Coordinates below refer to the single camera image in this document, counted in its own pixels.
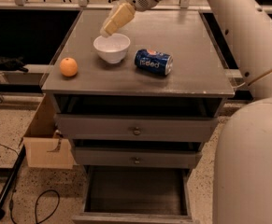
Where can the grey drawer cabinet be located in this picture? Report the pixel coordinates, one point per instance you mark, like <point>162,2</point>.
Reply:
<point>196,87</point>

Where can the grey bottom drawer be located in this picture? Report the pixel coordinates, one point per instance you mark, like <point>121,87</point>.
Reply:
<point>133,195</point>

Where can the blue Pepsi can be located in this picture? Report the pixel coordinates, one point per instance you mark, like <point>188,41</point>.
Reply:
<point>154,61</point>

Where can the cardboard box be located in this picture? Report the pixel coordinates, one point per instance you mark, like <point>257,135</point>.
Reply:
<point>44,145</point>

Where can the grey top drawer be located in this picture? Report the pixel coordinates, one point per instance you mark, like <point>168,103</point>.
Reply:
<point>163,129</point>

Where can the black object on rail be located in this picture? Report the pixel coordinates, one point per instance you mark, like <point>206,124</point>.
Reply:
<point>12,64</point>

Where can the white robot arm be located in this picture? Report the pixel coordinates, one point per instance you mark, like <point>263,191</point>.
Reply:
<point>242,188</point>

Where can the orange fruit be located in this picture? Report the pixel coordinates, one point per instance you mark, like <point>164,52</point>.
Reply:
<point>68,67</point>

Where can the black bar on floor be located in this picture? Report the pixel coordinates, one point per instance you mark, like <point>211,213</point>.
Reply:
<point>11,177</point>

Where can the white bowl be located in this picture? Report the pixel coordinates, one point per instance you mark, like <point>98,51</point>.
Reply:
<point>112,49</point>

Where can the grey drawer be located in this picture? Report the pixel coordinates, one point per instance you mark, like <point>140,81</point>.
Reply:
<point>163,129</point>
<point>133,195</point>
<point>135,157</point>

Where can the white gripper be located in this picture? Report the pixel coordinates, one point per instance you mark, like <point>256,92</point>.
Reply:
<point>123,13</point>

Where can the grey middle drawer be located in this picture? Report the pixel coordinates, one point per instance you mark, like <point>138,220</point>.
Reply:
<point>135,157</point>

